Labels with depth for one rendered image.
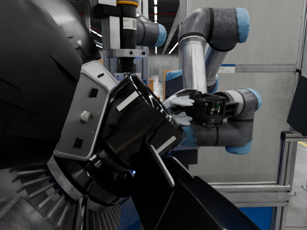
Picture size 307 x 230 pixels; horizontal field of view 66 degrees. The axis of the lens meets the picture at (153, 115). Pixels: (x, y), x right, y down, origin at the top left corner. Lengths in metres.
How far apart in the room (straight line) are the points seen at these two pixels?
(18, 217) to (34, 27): 0.18
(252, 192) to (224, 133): 0.32
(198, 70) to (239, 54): 1.63
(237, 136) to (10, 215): 0.59
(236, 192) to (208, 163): 1.55
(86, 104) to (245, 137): 0.55
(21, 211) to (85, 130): 0.10
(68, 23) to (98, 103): 0.21
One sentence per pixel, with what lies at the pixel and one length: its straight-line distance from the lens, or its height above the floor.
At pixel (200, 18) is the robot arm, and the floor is 1.44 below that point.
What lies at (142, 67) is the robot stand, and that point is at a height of 1.28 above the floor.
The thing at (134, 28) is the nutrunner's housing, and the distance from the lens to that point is 0.41.
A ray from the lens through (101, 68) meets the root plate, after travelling 0.38.
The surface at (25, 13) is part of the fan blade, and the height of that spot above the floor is 1.31.
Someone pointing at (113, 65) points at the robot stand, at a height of 1.29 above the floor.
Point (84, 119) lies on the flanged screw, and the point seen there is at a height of 1.22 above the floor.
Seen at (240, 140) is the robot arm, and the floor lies 1.07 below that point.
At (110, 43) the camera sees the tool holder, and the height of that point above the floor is 1.31.
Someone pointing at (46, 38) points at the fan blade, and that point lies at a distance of 0.22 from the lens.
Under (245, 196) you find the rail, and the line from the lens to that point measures 0.95.
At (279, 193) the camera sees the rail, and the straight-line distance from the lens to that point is 1.00.
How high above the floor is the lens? 1.27
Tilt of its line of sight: 11 degrees down
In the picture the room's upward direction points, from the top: straight up
